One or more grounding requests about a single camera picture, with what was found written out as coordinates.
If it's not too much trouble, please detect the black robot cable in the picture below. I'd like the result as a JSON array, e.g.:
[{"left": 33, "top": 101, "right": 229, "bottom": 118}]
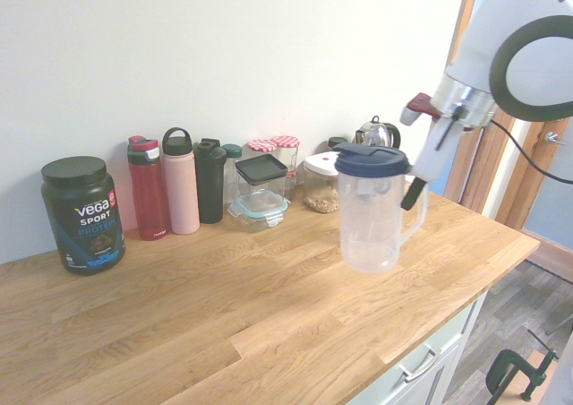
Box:
[{"left": 489, "top": 117, "right": 573, "bottom": 182}]

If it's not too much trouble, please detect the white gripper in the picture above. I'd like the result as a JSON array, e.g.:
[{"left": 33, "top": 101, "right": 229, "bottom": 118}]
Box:
[{"left": 400, "top": 117, "right": 466, "bottom": 211}]

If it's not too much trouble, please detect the black Bodum kettle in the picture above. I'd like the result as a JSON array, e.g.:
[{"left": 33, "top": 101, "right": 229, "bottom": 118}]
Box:
[{"left": 355, "top": 121, "right": 403, "bottom": 151}]

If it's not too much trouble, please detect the black Vega protein tub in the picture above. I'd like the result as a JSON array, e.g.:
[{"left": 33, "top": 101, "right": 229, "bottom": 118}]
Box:
[{"left": 39, "top": 155, "right": 128, "bottom": 277}]

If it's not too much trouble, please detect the white kitchen cabinet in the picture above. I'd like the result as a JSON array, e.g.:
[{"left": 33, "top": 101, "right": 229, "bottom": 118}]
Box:
[{"left": 356, "top": 288, "right": 490, "bottom": 405}]

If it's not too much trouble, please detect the metal cabinet handle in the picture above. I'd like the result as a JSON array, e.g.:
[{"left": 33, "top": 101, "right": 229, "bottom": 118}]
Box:
[{"left": 398, "top": 348, "right": 442, "bottom": 383}]

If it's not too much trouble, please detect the clear jar green lid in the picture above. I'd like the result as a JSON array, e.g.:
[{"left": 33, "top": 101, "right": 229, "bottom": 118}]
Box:
[{"left": 221, "top": 142, "right": 244, "bottom": 209}]

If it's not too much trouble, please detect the glass container teal lid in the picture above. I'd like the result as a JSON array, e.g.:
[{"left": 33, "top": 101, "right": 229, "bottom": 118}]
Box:
[{"left": 227, "top": 191, "right": 292, "bottom": 233}]

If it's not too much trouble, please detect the red water bottle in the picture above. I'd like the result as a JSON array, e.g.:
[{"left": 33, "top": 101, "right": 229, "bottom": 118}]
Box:
[{"left": 126, "top": 135, "right": 172, "bottom": 242}]

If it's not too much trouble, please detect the square canister black lid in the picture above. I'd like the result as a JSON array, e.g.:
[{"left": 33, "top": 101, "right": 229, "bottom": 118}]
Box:
[{"left": 234, "top": 153, "right": 289, "bottom": 210}]

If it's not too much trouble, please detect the pink bottle black lid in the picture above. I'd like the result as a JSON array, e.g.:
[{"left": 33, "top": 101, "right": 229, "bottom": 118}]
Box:
[{"left": 161, "top": 126, "right": 201, "bottom": 236}]

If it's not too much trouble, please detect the chrome French press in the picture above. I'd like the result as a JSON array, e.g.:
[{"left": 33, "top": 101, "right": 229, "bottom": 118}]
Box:
[{"left": 363, "top": 115, "right": 395, "bottom": 151}]

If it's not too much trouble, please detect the cereal canister white lid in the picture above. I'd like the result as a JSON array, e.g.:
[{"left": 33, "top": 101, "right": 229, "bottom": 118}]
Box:
[{"left": 302, "top": 151, "right": 342, "bottom": 214}]

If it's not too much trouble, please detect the green metal clamp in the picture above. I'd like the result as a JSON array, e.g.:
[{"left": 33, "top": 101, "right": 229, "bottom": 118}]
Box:
[{"left": 484, "top": 328, "right": 560, "bottom": 404}]

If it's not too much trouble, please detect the black shaker bottle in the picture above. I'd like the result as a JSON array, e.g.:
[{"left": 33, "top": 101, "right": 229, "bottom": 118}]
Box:
[{"left": 192, "top": 137, "right": 227, "bottom": 225}]

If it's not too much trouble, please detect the clear pitcher blue lid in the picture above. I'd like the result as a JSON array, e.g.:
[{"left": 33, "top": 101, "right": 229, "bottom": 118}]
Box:
[{"left": 332, "top": 142, "right": 431, "bottom": 275}]

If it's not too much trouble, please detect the red checkered lid glass jar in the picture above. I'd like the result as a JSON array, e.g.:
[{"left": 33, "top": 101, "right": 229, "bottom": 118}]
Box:
[
  {"left": 271, "top": 134, "right": 301, "bottom": 186},
  {"left": 247, "top": 139, "right": 278, "bottom": 160}
]

